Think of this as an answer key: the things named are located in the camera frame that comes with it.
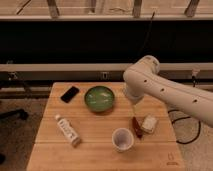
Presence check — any white plastic bottle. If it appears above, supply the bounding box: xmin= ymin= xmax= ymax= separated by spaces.
xmin=55 ymin=115 xmax=81 ymax=147

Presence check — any black office chair base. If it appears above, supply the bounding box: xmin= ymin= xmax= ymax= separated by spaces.
xmin=0 ymin=109 xmax=29 ymax=120

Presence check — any dark red chili pepper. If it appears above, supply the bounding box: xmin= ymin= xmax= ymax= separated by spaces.
xmin=132 ymin=117 xmax=143 ymax=139

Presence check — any black smartphone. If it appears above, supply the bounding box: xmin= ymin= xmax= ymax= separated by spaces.
xmin=61 ymin=86 xmax=79 ymax=103

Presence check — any black hanging cable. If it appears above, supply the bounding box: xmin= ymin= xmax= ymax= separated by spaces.
xmin=138 ymin=11 xmax=156 ymax=61

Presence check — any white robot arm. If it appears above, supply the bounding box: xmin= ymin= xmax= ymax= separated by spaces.
xmin=123 ymin=55 xmax=213 ymax=127

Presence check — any black floor cable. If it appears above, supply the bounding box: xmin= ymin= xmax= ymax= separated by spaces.
xmin=168 ymin=109 xmax=202 ymax=145

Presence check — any green ceramic bowl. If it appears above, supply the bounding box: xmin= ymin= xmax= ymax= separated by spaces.
xmin=84 ymin=86 xmax=115 ymax=112

